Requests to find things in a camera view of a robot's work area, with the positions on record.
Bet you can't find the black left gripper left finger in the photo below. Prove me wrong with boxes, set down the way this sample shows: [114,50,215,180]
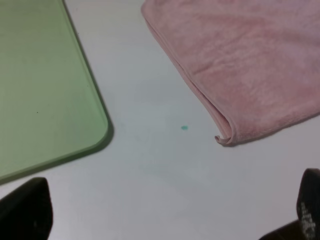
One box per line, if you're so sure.
[0,177,53,240]

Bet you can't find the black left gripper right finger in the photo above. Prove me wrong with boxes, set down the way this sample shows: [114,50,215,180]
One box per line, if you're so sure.
[260,168,320,240]

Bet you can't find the pink towel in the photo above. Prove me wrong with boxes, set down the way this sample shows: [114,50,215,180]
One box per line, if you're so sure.
[141,0,320,146]

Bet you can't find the green plastic tray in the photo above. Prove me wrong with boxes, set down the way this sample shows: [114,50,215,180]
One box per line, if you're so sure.
[0,0,110,183]

